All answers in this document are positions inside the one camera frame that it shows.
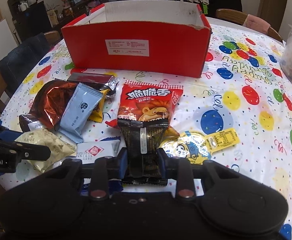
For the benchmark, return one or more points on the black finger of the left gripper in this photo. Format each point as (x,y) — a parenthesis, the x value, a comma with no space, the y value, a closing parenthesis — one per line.
(21,150)

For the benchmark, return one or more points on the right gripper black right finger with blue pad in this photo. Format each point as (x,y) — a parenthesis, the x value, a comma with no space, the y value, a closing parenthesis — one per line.
(180,170)

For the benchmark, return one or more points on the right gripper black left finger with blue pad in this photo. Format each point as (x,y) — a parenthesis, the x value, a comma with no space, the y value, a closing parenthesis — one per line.
(105,169)

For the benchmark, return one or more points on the cream patterned snack packet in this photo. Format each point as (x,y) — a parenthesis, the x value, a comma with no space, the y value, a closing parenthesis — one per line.
(58,148)

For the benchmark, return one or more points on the white blue snack packet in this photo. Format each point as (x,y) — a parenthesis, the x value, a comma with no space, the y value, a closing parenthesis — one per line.
(89,152)

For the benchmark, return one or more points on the black gold snack packet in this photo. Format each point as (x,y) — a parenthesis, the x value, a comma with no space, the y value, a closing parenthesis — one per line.
(142,139)

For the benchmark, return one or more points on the yellow cartoon snack packet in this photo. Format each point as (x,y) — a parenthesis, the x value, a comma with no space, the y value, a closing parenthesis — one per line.
(197,147)

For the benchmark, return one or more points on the shiny brown foil bag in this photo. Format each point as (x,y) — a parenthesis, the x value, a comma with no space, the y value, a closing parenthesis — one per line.
(49,104)

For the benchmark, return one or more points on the yellow small snack packet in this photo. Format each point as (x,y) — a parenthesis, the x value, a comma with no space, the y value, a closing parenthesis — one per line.
(97,113)

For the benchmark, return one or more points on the light blue snack packet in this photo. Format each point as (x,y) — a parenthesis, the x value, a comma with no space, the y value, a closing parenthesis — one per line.
(78,110)

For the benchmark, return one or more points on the red crispy snack bag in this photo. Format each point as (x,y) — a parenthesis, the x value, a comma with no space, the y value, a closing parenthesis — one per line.
(142,101)

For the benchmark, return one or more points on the wooden chair with jeans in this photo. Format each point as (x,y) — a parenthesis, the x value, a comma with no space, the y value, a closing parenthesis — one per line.
(20,61)

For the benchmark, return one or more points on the silver maroon wrapper bar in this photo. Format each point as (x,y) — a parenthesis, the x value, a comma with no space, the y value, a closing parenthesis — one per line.
(97,81)

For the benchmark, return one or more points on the balloon birthday tablecloth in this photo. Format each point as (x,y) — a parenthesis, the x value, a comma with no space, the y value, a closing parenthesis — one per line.
(241,87)

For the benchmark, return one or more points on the red cardboard box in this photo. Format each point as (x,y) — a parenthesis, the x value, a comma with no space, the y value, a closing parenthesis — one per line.
(160,36)

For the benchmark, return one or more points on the black side cabinet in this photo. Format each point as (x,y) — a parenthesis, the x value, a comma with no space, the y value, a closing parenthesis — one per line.
(30,18)

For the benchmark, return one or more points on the wooden chair pink cloth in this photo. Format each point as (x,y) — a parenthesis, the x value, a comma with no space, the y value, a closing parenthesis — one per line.
(249,21)

